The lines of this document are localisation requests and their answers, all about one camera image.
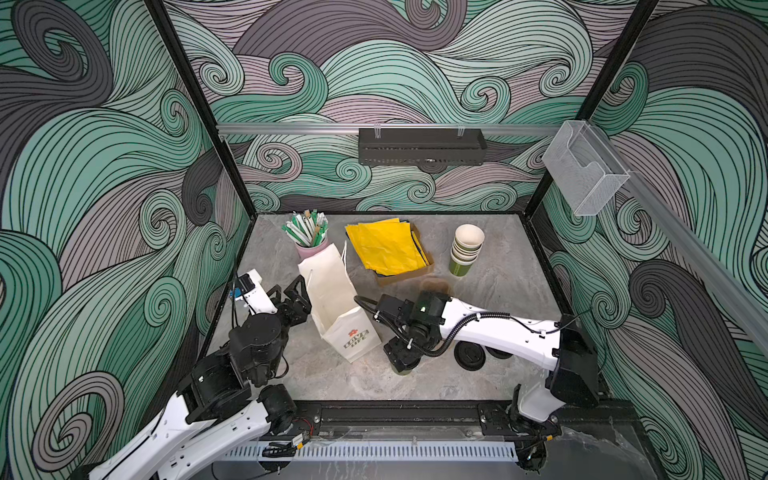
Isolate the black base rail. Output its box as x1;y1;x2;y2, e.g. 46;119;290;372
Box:
296;400;639;439

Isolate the yellow napkin stack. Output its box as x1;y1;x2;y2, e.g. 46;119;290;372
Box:
345;218;429;277

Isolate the brown cardboard napkin tray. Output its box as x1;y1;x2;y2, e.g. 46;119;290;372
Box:
374;223;435;287

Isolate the black wall-mounted tray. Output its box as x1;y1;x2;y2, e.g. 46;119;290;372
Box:
358;127;488;171

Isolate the black coffee lid stack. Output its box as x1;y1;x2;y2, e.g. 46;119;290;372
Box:
486;347;512;360

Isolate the brown pulp cup carrier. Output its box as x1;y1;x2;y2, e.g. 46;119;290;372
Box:
420;276;451;295

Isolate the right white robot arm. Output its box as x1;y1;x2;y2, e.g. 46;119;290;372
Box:
355;291;599;423

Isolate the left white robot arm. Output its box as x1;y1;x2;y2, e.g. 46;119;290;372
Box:
72;271;312;479

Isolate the clear acrylic wall holder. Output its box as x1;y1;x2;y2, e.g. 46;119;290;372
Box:
542;120;630;217

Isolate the pink cup of stirrers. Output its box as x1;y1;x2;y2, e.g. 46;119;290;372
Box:
281;210;329;261

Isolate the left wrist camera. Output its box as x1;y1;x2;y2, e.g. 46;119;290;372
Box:
234;269;277;315

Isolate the white slotted cable duct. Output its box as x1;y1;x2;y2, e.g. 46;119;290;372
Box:
221;440;518;463

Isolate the white paper takeout bag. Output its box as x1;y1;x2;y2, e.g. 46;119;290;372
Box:
298;244;381;363

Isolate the green paper coffee cup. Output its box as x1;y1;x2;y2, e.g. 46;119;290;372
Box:
391;365;417;377

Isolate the stack of green paper cups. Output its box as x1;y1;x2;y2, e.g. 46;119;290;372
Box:
449;224;485;277

